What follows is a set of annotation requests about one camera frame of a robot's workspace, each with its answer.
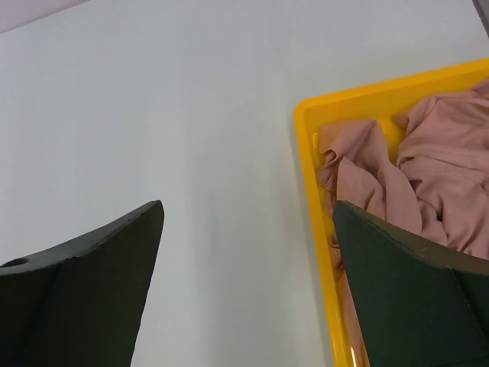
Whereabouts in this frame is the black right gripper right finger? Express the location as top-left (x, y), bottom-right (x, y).
top-left (333, 201), bottom-right (488, 366)

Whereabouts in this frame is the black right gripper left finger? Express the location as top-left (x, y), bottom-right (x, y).
top-left (1, 200), bottom-right (164, 366)

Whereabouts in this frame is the pink t shirt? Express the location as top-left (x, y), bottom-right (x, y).
top-left (317, 82), bottom-right (488, 366)

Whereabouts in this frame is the yellow plastic tray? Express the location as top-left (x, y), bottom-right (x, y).
top-left (293, 58), bottom-right (488, 366)

